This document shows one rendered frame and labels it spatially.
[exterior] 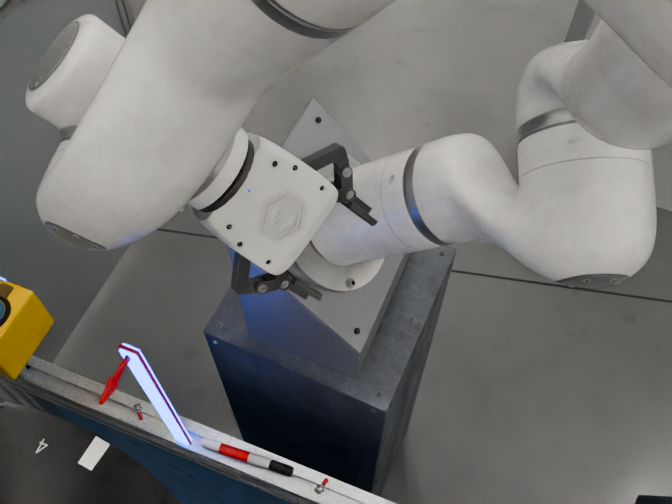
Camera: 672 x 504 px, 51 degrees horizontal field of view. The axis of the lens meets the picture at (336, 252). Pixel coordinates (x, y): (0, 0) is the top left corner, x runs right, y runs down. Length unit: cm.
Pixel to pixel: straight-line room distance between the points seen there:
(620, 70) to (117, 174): 31
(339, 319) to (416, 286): 22
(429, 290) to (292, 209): 51
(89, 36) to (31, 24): 114
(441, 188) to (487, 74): 207
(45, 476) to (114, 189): 41
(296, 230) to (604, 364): 165
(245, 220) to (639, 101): 32
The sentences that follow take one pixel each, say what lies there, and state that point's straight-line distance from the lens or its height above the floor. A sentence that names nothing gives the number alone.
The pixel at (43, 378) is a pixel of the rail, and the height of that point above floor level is 86.
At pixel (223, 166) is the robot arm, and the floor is 145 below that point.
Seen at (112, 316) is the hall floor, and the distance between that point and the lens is 222.
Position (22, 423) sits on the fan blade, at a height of 118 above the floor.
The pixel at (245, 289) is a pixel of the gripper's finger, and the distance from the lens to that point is 67.
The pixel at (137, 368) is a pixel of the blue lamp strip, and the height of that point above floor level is 115.
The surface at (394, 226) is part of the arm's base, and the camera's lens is 79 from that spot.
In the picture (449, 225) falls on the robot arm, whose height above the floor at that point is 128.
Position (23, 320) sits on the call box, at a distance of 103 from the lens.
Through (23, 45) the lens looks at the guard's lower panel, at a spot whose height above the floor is 87.
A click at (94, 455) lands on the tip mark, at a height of 116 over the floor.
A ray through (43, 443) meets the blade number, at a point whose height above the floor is 118.
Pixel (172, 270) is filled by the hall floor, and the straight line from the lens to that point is 225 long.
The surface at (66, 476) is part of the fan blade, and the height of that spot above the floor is 117.
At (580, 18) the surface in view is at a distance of 207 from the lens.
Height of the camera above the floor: 189
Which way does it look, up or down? 58 degrees down
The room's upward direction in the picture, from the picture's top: straight up
